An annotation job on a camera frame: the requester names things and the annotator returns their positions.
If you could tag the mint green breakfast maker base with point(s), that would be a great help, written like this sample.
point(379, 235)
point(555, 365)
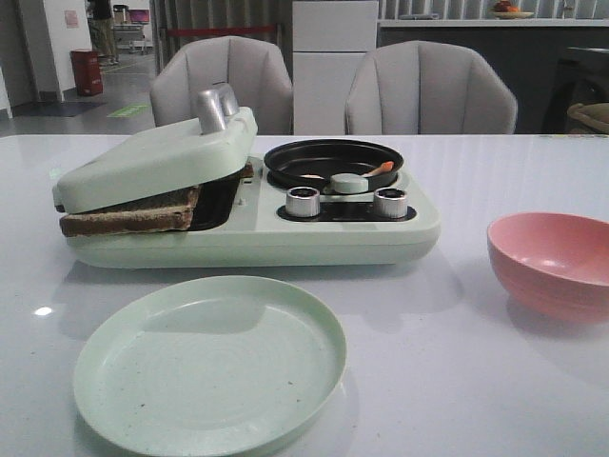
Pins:
point(243, 223)

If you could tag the mint green round plate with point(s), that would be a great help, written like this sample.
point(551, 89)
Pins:
point(218, 366)

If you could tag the red trash bin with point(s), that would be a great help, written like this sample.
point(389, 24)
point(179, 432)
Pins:
point(86, 72)

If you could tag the silver control knob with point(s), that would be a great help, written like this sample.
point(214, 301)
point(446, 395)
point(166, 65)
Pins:
point(390, 203)
point(302, 202)

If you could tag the left silver control knob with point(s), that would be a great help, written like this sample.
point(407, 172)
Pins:
point(302, 202)

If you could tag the mint green sandwich maker lid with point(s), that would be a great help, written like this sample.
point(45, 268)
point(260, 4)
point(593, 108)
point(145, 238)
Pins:
point(156, 161)

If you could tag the left grey upholstered chair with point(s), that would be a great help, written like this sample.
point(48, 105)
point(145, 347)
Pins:
point(255, 70)

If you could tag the grey upholstered chair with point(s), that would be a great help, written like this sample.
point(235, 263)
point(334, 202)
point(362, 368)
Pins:
point(255, 70)
point(422, 87)

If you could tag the white cabinet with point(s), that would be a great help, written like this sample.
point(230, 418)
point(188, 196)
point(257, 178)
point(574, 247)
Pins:
point(329, 40)

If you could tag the person in background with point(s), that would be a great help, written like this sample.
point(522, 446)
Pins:
point(101, 14)

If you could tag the fruit plate on counter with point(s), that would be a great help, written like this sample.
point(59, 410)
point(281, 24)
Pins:
point(506, 10)

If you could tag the right grey upholstered chair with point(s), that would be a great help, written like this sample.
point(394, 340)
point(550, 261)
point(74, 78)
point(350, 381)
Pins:
point(422, 87)

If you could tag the black round frying pan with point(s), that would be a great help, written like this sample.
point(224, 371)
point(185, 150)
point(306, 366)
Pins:
point(287, 163)

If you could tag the white bread slice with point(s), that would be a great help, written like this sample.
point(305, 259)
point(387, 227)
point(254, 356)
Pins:
point(172, 210)
point(247, 171)

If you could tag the pink plastic bowl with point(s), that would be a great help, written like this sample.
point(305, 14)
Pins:
point(554, 263)

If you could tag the right silver control knob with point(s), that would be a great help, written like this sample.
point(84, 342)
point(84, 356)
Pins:
point(390, 203)

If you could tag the dark appliance at right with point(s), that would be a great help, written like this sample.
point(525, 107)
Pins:
point(581, 76)

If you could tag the orange cooked shrimp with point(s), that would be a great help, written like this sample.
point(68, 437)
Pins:
point(381, 169)

